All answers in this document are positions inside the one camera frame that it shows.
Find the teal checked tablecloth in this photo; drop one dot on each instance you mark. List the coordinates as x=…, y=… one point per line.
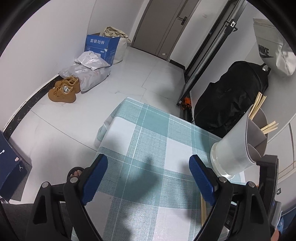
x=148, y=192

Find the black backpack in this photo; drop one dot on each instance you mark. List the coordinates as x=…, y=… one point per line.
x=224, y=102

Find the white plastic parcel bag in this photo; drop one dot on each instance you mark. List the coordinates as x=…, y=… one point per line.
x=91, y=60

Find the chopstick in holder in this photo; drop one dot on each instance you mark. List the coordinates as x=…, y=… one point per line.
x=268, y=126
x=257, y=100
x=268, y=130
x=254, y=110
x=260, y=104

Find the wall power socket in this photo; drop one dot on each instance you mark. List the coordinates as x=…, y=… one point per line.
x=278, y=191

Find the blue cardboard box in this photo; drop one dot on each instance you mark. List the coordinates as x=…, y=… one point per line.
x=105, y=46

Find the black metal rack frame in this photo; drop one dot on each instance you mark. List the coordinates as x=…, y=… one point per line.
x=222, y=28

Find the white Nike shoulder bag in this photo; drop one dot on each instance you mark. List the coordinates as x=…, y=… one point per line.
x=273, y=49

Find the grey entrance door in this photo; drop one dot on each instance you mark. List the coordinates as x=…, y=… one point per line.
x=161, y=26

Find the bamboo chopstick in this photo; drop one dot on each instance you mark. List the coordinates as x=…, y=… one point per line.
x=203, y=210

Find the person's right hand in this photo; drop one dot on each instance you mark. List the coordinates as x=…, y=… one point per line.
x=276, y=235

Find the grey divided utensil holder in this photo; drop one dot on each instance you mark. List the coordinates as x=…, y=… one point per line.
x=241, y=147

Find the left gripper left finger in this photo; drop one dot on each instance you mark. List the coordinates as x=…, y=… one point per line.
x=78, y=192

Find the tan suede shoe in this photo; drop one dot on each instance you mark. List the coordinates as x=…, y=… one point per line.
x=72, y=81
x=63, y=93

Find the blue Jordan shoe box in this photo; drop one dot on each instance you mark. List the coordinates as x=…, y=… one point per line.
x=14, y=171

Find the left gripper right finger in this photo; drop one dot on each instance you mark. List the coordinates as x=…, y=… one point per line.
x=217, y=192

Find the grey plastic parcel bag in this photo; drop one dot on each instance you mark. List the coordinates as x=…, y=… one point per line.
x=87, y=77

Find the orange object on floor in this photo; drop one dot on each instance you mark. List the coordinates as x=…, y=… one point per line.
x=186, y=104

